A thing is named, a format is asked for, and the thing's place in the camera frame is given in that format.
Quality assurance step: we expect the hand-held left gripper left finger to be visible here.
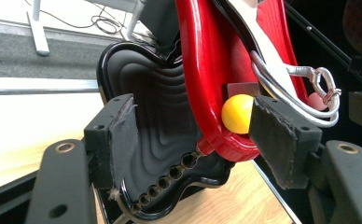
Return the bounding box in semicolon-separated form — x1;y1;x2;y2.
83;92;140;191

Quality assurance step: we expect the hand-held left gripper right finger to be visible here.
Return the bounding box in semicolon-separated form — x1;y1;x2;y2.
248;94;324;190

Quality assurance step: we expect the black sandal with rhinestone strap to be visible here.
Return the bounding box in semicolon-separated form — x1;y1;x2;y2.
96;40;236;222

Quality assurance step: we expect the red glossy high-heeled shoe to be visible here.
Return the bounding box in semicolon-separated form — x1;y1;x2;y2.
174;0;343;163

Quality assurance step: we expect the white table leg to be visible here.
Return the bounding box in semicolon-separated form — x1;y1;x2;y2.
25;0;51;57
124;0;148;41

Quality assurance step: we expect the black cable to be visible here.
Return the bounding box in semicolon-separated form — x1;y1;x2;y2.
24;0;125;35

